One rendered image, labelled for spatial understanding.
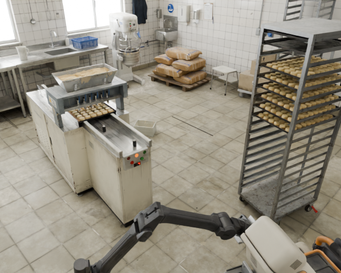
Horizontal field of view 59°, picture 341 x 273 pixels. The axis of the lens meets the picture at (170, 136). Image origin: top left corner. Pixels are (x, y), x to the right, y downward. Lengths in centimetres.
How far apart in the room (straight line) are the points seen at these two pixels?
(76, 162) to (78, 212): 51
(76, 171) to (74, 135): 42
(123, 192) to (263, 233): 169
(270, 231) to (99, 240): 201
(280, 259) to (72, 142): 234
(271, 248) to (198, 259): 162
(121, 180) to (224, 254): 112
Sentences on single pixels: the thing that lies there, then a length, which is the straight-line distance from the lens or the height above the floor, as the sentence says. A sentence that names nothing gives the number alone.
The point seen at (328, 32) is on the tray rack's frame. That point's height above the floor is 182.
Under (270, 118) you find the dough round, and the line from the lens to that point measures 276.
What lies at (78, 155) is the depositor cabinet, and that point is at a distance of 321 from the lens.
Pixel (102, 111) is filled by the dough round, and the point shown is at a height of 92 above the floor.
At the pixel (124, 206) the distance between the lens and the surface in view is 287.
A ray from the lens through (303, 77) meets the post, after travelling 237.
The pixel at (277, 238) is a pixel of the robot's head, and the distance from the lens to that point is 128.
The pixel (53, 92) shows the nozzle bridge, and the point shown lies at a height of 118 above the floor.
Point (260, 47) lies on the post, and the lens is 263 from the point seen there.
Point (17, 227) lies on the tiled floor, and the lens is 341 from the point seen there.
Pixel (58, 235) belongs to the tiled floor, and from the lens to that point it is 318.
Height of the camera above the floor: 222
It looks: 30 degrees down
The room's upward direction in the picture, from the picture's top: straight up
